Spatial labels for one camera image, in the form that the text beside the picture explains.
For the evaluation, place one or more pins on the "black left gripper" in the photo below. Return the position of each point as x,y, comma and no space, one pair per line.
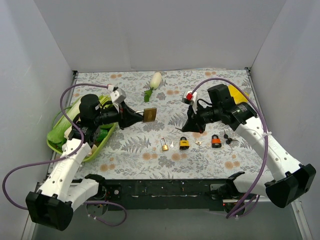
122,116

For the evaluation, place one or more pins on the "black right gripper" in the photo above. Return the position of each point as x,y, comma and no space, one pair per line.
196,119

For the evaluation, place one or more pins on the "silver keys of yellow padlock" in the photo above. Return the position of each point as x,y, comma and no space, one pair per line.
198,142

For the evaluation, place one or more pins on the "yellow padlock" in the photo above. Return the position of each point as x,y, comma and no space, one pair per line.
184,143

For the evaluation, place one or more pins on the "large brass padlock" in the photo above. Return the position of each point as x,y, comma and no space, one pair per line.
148,114

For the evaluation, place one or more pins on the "orange padlock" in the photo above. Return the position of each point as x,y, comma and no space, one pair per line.
215,141

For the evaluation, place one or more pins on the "small brass padlock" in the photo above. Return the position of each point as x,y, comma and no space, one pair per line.
164,145

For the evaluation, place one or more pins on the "black keys of orange padlock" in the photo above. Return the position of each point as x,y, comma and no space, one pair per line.
228,140

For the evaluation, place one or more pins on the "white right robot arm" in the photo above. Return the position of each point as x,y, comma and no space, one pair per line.
290,178

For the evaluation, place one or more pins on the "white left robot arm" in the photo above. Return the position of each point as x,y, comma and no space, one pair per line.
54,203

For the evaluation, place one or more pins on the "green bok choy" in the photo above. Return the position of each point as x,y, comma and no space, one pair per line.
102,135

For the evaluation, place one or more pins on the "celery stalk bundle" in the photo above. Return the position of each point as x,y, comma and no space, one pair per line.
105,101

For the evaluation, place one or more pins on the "floral table mat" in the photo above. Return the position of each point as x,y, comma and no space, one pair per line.
136,152

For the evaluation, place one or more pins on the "white radish with leaves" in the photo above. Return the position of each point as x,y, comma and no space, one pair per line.
154,84

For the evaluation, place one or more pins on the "yellow napa cabbage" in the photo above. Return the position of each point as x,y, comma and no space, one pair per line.
237,95

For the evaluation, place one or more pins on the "green napa cabbage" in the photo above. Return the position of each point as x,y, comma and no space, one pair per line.
57,134

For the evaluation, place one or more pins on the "green plastic basket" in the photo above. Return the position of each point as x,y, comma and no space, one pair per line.
98,146

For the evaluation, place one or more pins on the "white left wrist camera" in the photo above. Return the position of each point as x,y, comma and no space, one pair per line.
117,96

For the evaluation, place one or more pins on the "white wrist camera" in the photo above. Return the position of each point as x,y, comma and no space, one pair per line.
190,98
117,96

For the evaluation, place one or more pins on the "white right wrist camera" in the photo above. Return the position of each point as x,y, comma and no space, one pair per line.
190,98

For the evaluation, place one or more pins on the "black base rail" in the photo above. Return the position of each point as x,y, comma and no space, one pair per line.
162,194

